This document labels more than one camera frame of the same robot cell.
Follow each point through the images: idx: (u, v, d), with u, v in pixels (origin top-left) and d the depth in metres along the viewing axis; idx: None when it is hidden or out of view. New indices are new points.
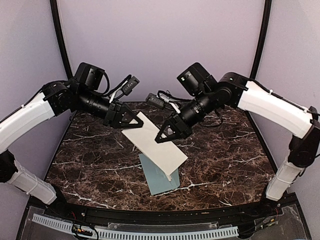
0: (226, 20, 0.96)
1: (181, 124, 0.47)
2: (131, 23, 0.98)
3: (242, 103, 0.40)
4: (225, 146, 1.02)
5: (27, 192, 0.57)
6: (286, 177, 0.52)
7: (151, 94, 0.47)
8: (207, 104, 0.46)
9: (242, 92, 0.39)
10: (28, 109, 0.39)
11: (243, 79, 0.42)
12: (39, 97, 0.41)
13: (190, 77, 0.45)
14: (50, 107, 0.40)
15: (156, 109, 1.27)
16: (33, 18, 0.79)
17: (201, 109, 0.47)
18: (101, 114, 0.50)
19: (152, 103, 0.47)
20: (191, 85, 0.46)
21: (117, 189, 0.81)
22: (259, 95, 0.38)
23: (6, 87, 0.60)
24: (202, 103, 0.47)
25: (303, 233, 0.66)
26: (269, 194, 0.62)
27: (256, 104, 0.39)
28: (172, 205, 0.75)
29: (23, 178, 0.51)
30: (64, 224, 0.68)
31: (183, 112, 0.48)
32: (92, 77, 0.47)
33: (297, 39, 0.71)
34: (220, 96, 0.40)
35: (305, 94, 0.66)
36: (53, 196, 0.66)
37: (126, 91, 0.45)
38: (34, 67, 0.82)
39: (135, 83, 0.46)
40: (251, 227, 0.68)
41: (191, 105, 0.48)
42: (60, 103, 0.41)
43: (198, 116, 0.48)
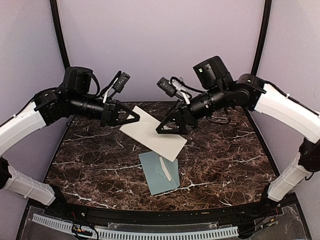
0: (226, 20, 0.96)
1: (187, 117, 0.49)
2: (131, 23, 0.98)
3: (259, 105, 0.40)
4: (225, 146, 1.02)
5: (25, 196, 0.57)
6: (293, 180, 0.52)
7: (162, 80, 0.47)
8: (219, 99, 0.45)
9: (260, 95, 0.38)
10: (19, 118, 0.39)
11: (261, 82, 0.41)
12: (31, 107, 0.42)
13: (209, 70, 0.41)
14: (41, 117, 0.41)
15: (156, 109, 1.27)
16: (33, 18, 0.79)
17: (211, 104, 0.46)
18: (97, 115, 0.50)
19: (163, 88, 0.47)
20: (208, 79, 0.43)
21: (117, 189, 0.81)
22: (276, 99, 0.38)
23: (6, 87, 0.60)
24: (213, 98, 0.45)
25: (303, 233, 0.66)
26: (271, 194, 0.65)
27: (272, 108, 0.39)
28: (172, 205, 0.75)
29: (18, 183, 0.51)
30: (64, 224, 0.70)
31: (192, 104, 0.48)
32: (80, 81, 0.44)
33: (297, 39, 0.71)
34: (238, 97, 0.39)
35: (305, 94, 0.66)
36: (51, 198, 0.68)
37: (118, 88, 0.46)
38: (34, 67, 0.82)
39: (126, 79, 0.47)
40: (251, 227, 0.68)
41: (202, 98, 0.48)
42: (51, 112, 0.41)
43: (207, 110, 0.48)
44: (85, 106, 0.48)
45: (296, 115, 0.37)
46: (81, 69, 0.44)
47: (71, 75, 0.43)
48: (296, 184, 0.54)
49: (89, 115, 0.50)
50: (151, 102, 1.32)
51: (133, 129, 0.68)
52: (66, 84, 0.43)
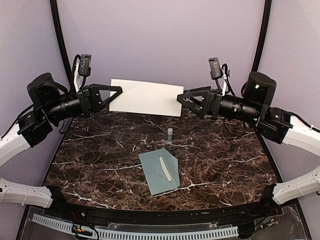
0: (226, 20, 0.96)
1: (212, 104, 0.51)
2: (131, 23, 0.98)
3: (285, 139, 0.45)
4: (225, 146, 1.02)
5: (22, 203, 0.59)
6: (305, 189, 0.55)
7: (217, 60, 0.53)
8: (248, 112, 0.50)
9: (288, 129, 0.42)
10: (5, 141, 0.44)
11: (287, 114, 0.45)
12: (15, 129, 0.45)
13: (266, 93, 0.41)
14: (25, 140, 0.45)
15: None
16: (33, 18, 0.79)
17: (239, 111, 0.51)
18: (78, 109, 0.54)
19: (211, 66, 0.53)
20: (256, 96, 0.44)
21: (117, 189, 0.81)
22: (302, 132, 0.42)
23: (6, 87, 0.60)
24: (245, 108, 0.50)
25: (303, 233, 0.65)
26: (276, 196, 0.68)
27: (298, 139, 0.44)
28: (172, 205, 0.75)
29: (11, 194, 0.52)
30: (64, 224, 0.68)
31: (225, 99, 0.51)
32: (43, 93, 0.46)
33: (297, 40, 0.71)
34: (269, 132, 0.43)
35: (305, 94, 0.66)
36: (50, 200, 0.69)
37: (85, 70, 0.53)
38: (35, 68, 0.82)
39: (87, 59, 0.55)
40: (252, 227, 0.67)
41: (237, 102, 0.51)
42: (34, 134, 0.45)
43: (231, 113, 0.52)
44: (63, 106, 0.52)
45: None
46: (37, 82, 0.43)
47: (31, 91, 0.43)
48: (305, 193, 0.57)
49: (72, 113, 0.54)
50: None
51: (126, 102, 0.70)
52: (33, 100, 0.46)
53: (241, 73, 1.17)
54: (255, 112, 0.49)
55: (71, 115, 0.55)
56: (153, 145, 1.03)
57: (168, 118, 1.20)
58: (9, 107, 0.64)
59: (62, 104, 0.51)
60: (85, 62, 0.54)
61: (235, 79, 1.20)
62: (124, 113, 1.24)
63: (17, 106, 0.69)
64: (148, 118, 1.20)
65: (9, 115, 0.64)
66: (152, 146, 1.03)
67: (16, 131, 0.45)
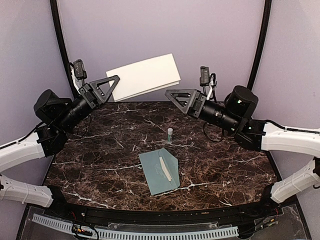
0: (226, 20, 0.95)
1: (196, 103, 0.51)
2: (131, 23, 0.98)
3: (266, 145, 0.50)
4: (225, 146, 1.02)
5: (22, 201, 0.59)
6: (300, 185, 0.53)
7: (207, 68, 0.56)
8: (227, 120, 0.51)
9: (262, 137, 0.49)
10: (23, 145, 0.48)
11: (261, 123, 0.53)
12: (33, 137, 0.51)
13: (245, 106, 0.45)
14: (42, 148, 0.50)
15: (156, 109, 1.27)
16: (33, 19, 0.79)
17: (219, 118, 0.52)
18: (85, 108, 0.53)
19: (202, 73, 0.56)
20: (237, 108, 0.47)
21: (117, 189, 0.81)
22: (275, 135, 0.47)
23: (7, 87, 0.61)
24: (225, 116, 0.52)
25: (303, 233, 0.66)
26: (274, 196, 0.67)
27: (280, 143, 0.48)
28: (172, 205, 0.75)
29: (12, 192, 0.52)
30: (64, 224, 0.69)
31: (207, 105, 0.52)
32: (49, 110, 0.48)
33: (297, 40, 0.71)
34: (244, 141, 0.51)
35: (305, 94, 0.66)
36: (50, 199, 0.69)
37: (80, 73, 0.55)
38: (35, 68, 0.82)
39: (79, 63, 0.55)
40: (252, 227, 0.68)
41: (218, 109, 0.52)
42: (51, 145, 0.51)
43: (212, 118, 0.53)
44: (74, 110, 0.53)
45: (298, 141, 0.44)
46: (41, 102, 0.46)
47: (39, 112, 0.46)
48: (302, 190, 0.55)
49: (83, 114, 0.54)
50: (151, 102, 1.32)
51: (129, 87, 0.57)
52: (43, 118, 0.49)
53: (241, 73, 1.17)
54: (234, 122, 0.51)
55: (83, 117, 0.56)
56: (154, 145, 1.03)
57: (168, 118, 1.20)
58: (9, 107, 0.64)
59: (71, 110, 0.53)
60: (78, 67, 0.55)
61: (235, 79, 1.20)
62: (124, 113, 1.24)
63: (18, 106, 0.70)
64: (148, 118, 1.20)
65: (9, 115, 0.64)
66: (152, 146, 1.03)
67: (36, 138, 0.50)
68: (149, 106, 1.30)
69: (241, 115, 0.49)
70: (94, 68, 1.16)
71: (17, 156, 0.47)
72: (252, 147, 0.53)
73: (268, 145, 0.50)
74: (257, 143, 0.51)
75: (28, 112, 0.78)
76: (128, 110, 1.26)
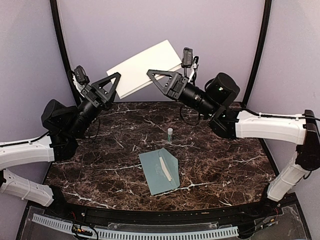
0: (226, 20, 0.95)
1: (177, 85, 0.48)
2: (132, 23, 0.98)
3: (241, 132, 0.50)
4: (225, 146, 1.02)
5: (23, 197, 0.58)
6: (289, 178, 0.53)
7: (191, 50, 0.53)
8: (205, 105, 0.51)
9: (235, 124, 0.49)
10: (33, 147, 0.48)
11: (236, 111, 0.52)
12: (47, 141, 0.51)
13: (225, 93, 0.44)
14: (53, 153, 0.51)
15: (156, 109, 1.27)
16: (33, 18, 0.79)
17: (198, 101, 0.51)
18: (92, 111, 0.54)
19: (185, 54, 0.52)
20: (217, 95, 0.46)
21: (117, 189, 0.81)
22: (249, 121, 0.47)
23: (7, 87, 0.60)
24: (204, 101, 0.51)
25: (303, 233, 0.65)
26: (270, 194, 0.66)
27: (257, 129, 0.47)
28: (172, 205, 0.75)
29: (14, 187, 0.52)
30: (64, 224, 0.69)
31: (187, 87, 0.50)
32: (55, 121, 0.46)
33: (298, 40, 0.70)
34: (219, 131, 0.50)
35: (305, 94, 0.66)
36: (50, 199, 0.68)
37: (81, 78, 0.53)
38: (35, 68, 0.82)
39: (80, 69, 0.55)
40: (251, 227, 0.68)
41: (197, 92, 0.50)
42: (61, 151, 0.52)
43: (191, 102, 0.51)
44: (81, 115, 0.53)
45: (273, 127, 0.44)
46: (48, 114, 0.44)
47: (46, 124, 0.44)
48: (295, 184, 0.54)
49: (91, 117, 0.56)
50: (151, 102, 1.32)
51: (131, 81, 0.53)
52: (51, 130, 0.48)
53: (240, 73, 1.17)
54: (211, 108, 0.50)
55: (91, 120, 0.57)
56: (154, 145, 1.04)
57: (168, 118, 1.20)
58: (11, 106, 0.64)
59: (79, 116, 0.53)
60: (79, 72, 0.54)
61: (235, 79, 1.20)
62: (124, 113, 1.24)
63: (19, 106, 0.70)
64: (148, 117, 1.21)
65: (11, 115, 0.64)
66: (152, 146, 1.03)
67: (48, 142, 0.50)
68: (149, 106, 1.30)
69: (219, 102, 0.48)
70: (94, 68, 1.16)
71: (23, 155, 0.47)
72: (224, 135, 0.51)
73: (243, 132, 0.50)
74: (231, 130, 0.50)
75: (29, 112, 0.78)
76: (128, 110, 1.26)
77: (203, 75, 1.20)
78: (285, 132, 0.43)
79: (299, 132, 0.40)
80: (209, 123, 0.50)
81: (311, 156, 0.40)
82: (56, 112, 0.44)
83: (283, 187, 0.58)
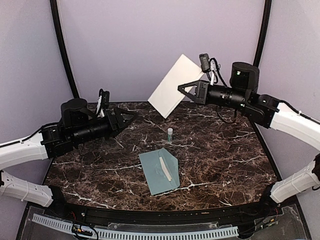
0: (226, 20, 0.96)
1: (201, 91, 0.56)
2: (132, 23, 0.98)
3: (274, 123, 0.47)
4: (225, 146, 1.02)
5: (22, 198, 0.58)
6: (300, 184, 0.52)
7: (205, 55, 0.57)
8: (235, 98, 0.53)
9: (274, 113, 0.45)
10: (25, 146, 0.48)
11: (276, 100, 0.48)
12: (37, 139, 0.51)
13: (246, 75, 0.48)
14: (45, 150, 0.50)
15: (156, 109, 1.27)
16: (34, 18, 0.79)
17: (227, 98, 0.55)
18: (100, 132, 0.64)
19: (202, 60, 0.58)
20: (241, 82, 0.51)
21: (117, 189, 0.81)
22: (288, 115, 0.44)
23: (7, 87, 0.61)
24: (232, 96, 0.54)
25: (303, 233, 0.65)
26: (273, 194, 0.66)
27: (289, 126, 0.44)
28: (172, 205, 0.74)
29: (12, 189, 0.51)
30: (64, 224, 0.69)
31: (212, 90, 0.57)
32: (76, 116, 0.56)
33: (298, 39, 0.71)
34: (254, 115, 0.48)
35: (304, 94, 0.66)
36: (50, 200, 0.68)
37: (106, 101, 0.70)
38: (35, 67, 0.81)
39: (107, 93, 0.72)
40: (251, 227, 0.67)
41: (223, 91, 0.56)
42: (55, 149, 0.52)
43: (220, 100, 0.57)
44: (92, 130, 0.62)
45: (306, 129, 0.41)
46: (74, 107, 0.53)
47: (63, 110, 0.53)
48: (301, 191, 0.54)
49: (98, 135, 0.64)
50: (151, 102, 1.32)
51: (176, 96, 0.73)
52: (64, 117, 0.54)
53: None
54: (241, 100, 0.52)
55: (95, 137, 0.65)
56: (154, 145, 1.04)
57: (168, 118, 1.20)
58: (11, 106, 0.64)
59: (91, 129, 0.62)
60: (106, 96, 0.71)
61: None
62: None
63: (19, 106, 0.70)
64: (148, 117, 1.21)
65: (11, 115, 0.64)
66: (152, 145, 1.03)
67: (39, 140, 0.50)
68: (149, 106, 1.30)
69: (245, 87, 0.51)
70: (94, 67, 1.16)
71: (16, 156, 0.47)
72: (261, 121, 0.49)
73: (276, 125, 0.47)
74: (267, 118, 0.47)
75: (29, 112, 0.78)
76: (128, 110, 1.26)
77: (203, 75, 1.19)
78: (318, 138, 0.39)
79: None
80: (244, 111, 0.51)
81: None
82: (82, 109, 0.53)
83: (288, 190, 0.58)
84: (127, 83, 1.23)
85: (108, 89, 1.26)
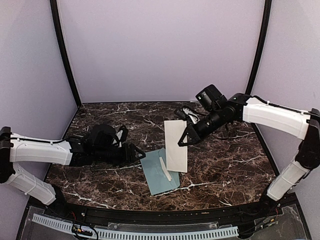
0: (226, 20, 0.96)
1: (192, 131, 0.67)
2: (132, 24, 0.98)
3: (247, 116, 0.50)
4: (225, 146, 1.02)
5: (26, 192, 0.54)
6: (289, 177, 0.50)
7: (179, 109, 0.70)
8: (216, 119, 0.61)
9: (243, 107, 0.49)
10: (57, 147, 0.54)
11: (248, 97, 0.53)
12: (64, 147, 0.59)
13: (205, 96, 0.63)
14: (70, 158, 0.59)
15: (156, 109, 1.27)
16: (34, 18, 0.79)
17: (211, 123, 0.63)
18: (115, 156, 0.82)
19: (178, 114, 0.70)
20: (206, 103, 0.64)
21: (117, 189, 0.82)
22: (256, 107, 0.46)
23: (8, 87, 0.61)
24: (213, 119, 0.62)
25: (303, 233, 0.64)
26: (270, 191, 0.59)
27: (261, 116, 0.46)
28: (172, 205, 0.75)
29: (20, 180, 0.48)
30: (64, 224, 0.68)
31: (198, 125, 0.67)
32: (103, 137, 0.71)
33: (297, 39, 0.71)
34: (227, 113, 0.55)
35: (304, 94, 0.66)
36: (52, 198, 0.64)
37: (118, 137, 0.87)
38: (34, 66, 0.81)
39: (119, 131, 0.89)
40: (251, 227, 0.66)
41: (205, 120, 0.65)
42: (81, 158, 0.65)
43: (210, 128, 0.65)
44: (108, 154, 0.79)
45: (276, 117, 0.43)
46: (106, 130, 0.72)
47: (94, 129, 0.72)
48: (295, 183, 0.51)
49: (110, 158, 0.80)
50: (151, 102, 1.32)
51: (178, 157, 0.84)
52: (91, 135, 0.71)
53: (241, 73, 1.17)
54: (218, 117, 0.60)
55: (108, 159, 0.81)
56: (154, 145, 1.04)
57: (168, 118, 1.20)
58: (12, 106, 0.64)
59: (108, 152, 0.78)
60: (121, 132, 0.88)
61: (235, 80, 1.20)
62: (124, 113, 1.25)
63: (20, 106, 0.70)
64: (148, 117, 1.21)
65: (12, 115, 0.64)
66: (152, 146, 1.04)
67: (68, 147, 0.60)
68: (149, 106, 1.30)
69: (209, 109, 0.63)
70: (94, 68, 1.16)
71: (43, 153, 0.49)
72: (234, 116, 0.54)
73: (250, 117, 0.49)
74: (238, 113, 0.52)
75: (29, 112, 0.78)
76: (128, 110, 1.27)
77: (203, 75, 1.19)
78: (288, 124, 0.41)
79: (302, 126, 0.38)
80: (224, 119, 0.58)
81: (308, 152, 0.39)
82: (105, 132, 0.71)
83: (283, 185, 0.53)
84: (128, 83, 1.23)
85: (108, 89, 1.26)
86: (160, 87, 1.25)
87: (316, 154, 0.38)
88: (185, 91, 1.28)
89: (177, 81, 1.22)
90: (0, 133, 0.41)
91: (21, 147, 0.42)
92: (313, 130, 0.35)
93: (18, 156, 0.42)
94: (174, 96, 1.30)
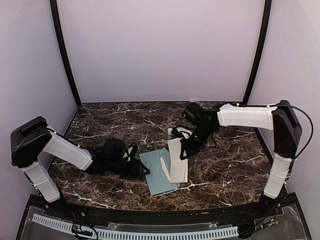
0: (226, 20, 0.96)
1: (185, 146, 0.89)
2: (133, 24, 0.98)
3: (224, 120, 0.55)
4: (225, 146, 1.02)
5: (35, 184, 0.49)
6: (280, 172, 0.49)
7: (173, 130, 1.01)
8: (200, 130, 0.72)
9: (217, 113, 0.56)
10: (82, 152, 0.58)
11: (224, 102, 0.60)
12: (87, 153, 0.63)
13: (188, 112, 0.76)
14: (87, 165, 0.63)
15: (156, 109, 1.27)
16: (33, 17, 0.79)
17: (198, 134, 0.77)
18: (122, 171, 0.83)
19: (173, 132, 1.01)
20: (189, 118, 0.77)
21: (117, 189, 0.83)
22: (227, 110, 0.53)
23: (8, 86, 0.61)
24: (198, 131, 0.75)
25: (303, 233, 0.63)
26: (266, 191, 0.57)
27: (234, 117, 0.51)
28: (172, 205, 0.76)
29: (37, 169, 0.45)
30: (64, 224, 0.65)
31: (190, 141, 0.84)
32: (116, 150, 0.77)
33: (297, 39, 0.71)
34: (206, 120, 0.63)
35: (304, 93, 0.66)
36: (56, 196, 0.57)
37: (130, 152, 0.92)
38: (34, 65, 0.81)
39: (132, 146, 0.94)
40: (251, 227, 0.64)
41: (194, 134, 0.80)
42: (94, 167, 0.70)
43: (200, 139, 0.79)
44: (117, 167, 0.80)
45: (246, 115, 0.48)
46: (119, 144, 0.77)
47: (106, 142, 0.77)
48: (286, 177, 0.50)
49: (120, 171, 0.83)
50: (151, 102, 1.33)
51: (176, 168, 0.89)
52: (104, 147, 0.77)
53: (241, 73, 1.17)
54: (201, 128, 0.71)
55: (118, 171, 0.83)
56: (154, 145, 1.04)
57: (168, 118, 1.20)
58: (12, 106, 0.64)
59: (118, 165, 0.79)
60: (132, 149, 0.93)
61: (235, 80, 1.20)
62: (124, 113, 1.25)
63: (20, 105, 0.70)
64: (148, 117, 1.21)
65: (12, 115, 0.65)
66: (152, 146, 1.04)
67: (89, 155, 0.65)
68: (149, 106, 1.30)
69: (193, 123, 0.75)
70: (94, 68, 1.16)
71: (71, 154, 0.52)
72: (212, 122, 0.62)
73: (225, 120, 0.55)
74: (214, 119, 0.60)
75: (29, 111, 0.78)
76: (128, 110, 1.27)
77: (203, 75, 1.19)
78: (258, 118, 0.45)
79: (269, 117, 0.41)
80: (207, 129, 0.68)
81: (283, 140, 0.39)
82: (119, 144, 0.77)
83: (275, 183, 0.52)
84: (128, 83, 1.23)
85: (108, 89, 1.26)
86: (159, 87, 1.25)
87: (290, 140, 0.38)
88: (185, 92, 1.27)
89: (177, 81, 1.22)
90: (37, 122, 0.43)
91: (57, 142, 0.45)
92: (278, 118, 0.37)
93: (49, 149, 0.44)
94: (174, 96, 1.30)
